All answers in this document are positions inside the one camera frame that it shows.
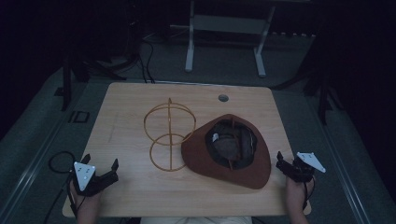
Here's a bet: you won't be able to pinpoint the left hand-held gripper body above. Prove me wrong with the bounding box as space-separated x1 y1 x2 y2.
72 161 120 198

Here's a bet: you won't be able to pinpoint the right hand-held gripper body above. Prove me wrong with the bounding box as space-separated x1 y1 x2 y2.
276 151 327 184

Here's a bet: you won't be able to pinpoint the gold wire hat stand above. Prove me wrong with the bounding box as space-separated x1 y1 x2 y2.
143 97 197 173

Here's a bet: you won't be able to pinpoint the brown felt hat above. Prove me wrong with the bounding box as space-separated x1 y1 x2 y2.
180 113 272 190

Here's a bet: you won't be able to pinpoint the person's left hand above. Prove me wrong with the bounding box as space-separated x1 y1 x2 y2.
69 182 103 217

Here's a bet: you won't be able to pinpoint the person's right hand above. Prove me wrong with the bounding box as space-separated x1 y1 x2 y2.
285 176 316 211

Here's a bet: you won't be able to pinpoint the black tripod stand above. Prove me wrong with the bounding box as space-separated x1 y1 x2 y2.
274 59 345 126
54 52 141 112

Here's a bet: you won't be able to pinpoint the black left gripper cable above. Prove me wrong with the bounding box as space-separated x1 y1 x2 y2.
43 150 78 224

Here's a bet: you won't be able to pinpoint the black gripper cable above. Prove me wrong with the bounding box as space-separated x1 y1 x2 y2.
302 175 316 211
43 150 78 224

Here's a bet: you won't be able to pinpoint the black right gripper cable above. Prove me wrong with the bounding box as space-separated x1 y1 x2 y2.
302 175 316 211

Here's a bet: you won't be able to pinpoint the black rectangular floor frame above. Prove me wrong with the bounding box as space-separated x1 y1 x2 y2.
67 109 91 124

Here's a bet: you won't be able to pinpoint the black floor cables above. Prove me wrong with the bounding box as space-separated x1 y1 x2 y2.
138 31 176 85

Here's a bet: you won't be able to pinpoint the white metal table frame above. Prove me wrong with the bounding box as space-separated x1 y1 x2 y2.
184 0 276 78

